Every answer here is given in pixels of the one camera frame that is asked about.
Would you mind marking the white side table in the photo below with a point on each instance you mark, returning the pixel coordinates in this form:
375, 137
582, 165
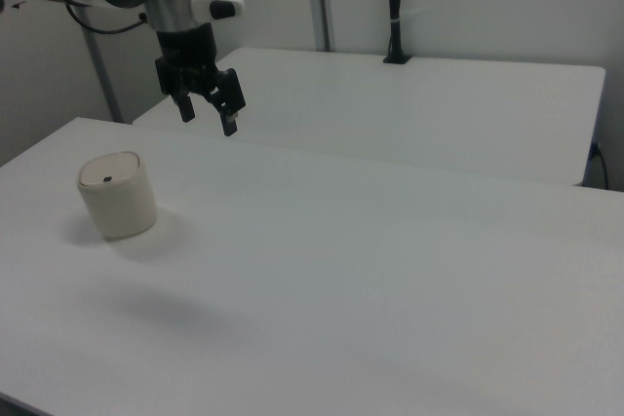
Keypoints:
390, 109

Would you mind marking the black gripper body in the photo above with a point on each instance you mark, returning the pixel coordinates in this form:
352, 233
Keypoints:
187, 53

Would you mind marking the cream trash bin with lid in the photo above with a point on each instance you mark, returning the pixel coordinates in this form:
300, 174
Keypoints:
122, 206

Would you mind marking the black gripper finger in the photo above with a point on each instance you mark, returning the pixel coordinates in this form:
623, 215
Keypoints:
229, 124
186, 111

